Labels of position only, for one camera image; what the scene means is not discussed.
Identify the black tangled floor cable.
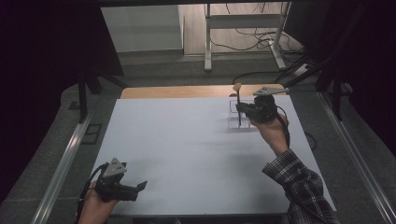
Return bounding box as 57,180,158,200
209,27,304,57

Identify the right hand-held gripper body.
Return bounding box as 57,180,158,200
247,86,290,124

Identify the black metal stand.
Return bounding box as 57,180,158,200
313,69,348,122
77,73,105,124

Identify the makeup brush with dark handle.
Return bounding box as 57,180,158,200
232,82,244,128

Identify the aluminium rail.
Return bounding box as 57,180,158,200
30,92,100,224
317,91,396,224

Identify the white power strip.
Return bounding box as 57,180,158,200
293,63,313,77

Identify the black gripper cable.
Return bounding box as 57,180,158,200
275,105,292,149
76,162,107,218

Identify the dark curtain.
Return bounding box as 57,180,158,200
284,1,396,157
0,3,125,203

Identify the clear acrylic organizer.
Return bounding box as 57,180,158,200
227,99,260,131

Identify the white table cover sheet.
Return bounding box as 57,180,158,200
92,94,338,217

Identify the person's right hand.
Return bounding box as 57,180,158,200
249,112,290,157

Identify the person's left hand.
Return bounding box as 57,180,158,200
77,181,120,224

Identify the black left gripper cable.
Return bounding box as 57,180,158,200
76,162,107,218

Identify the black long floor cable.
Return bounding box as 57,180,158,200
232,68,302,86

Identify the black floor frame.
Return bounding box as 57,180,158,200
81,122,103,146

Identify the white metal desk frame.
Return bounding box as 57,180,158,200
203,2,292,73

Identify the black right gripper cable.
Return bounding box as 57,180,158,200
275,105,292,149

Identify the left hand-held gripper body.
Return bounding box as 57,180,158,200
94,157,140,203

